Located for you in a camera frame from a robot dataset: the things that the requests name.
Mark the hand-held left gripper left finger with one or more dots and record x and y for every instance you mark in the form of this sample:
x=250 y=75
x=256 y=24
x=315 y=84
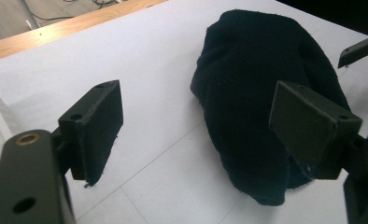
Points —
x=95 y=130

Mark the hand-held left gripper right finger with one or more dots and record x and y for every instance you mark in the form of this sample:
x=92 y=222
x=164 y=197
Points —
x=309 y=124

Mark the black knit vest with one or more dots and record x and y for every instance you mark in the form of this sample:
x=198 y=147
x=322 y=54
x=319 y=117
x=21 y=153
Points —
x=250 y=77

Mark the white desk frame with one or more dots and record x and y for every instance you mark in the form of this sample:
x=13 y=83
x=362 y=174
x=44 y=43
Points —
x=29 y=15

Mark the wooden table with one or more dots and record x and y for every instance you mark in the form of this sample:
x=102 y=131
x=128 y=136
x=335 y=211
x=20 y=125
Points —
x=63 y=29

